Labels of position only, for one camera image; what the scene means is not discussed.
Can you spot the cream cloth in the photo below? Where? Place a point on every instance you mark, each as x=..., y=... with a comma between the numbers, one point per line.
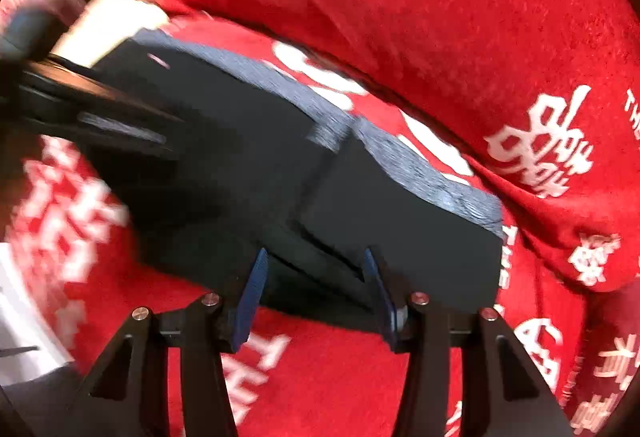
x=117, y=17

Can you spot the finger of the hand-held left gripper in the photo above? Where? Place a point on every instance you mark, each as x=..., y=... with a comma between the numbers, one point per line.
x=115, y=129
x=100, y=84

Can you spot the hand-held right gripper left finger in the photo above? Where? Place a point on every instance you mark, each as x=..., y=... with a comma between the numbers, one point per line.
x=250, y=304

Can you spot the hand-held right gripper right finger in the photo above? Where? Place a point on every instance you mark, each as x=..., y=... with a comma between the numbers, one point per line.
x=378, y=299

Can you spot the black pants with grey trim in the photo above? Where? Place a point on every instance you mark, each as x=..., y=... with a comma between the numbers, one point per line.
x=250, y=177

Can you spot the red printed blanket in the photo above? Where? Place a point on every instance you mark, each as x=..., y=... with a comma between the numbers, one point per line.
x=310, y=382

